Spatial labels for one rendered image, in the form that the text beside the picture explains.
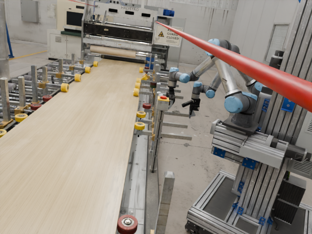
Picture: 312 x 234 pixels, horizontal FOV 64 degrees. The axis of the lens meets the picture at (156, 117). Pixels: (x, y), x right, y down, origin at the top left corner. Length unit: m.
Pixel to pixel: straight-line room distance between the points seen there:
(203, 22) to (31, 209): 10.27
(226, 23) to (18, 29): 8.54
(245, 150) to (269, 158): 0.15
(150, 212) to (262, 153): 0.83
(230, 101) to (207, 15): 9.33
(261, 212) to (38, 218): 1.77
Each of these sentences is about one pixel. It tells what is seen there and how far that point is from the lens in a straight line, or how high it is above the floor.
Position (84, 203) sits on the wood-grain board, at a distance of 1.16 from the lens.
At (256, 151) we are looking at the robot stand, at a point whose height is 0.94.
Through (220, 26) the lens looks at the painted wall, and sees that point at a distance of 11.05.
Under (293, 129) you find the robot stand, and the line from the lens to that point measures 2.04.
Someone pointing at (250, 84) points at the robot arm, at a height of 1.23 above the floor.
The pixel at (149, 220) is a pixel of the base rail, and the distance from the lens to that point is 1.40.
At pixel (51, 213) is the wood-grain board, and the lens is 1.14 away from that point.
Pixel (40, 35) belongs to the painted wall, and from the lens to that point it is 12.06.
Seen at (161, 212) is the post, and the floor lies 1.02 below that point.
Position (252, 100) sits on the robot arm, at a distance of 1.86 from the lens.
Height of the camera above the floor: 1.66
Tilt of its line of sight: 21 degrees down
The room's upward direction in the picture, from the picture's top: 8 degrees clockwise
